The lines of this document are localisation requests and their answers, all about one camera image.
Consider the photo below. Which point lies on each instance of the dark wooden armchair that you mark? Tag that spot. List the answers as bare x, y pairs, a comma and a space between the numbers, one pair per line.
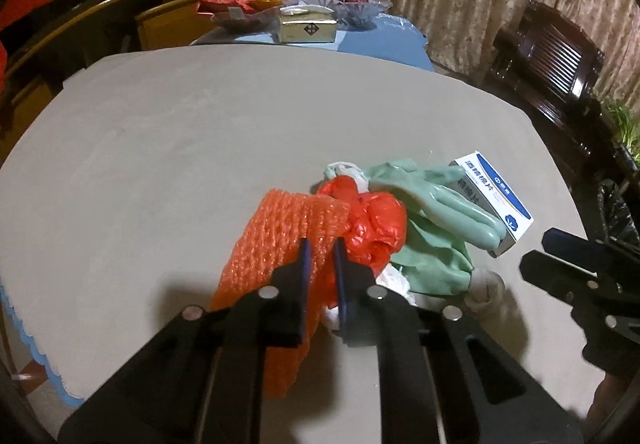
547, 67

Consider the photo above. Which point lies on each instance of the wooden chair back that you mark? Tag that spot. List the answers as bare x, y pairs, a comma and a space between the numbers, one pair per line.
67, 34

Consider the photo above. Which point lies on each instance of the green potted plant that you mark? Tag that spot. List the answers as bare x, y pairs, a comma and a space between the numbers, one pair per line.
627, 125

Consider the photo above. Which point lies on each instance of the white blue medicine box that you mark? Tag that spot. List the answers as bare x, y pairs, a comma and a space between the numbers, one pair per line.
484, 186

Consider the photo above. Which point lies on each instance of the blue tablecloth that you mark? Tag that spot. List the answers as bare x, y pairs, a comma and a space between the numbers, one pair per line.
391, 38

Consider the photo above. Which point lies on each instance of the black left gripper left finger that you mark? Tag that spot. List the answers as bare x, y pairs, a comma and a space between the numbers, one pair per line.
199, 380

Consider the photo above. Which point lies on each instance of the green rubber glove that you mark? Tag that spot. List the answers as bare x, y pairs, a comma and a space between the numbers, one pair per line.
442, 223

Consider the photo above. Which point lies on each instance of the gold tissue box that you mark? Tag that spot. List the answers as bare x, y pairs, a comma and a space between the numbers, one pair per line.
306, 24

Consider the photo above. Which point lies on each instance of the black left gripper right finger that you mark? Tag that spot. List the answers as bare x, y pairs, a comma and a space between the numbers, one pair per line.
441, 377

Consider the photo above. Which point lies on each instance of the glass fruit bowl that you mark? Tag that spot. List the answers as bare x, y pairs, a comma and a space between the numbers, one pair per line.
354, 14

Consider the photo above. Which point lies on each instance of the black trash bag bin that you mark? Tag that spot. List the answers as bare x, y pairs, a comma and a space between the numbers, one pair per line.
615, 217

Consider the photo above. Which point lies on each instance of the red plastic bag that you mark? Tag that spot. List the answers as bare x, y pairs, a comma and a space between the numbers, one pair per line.
377, 223

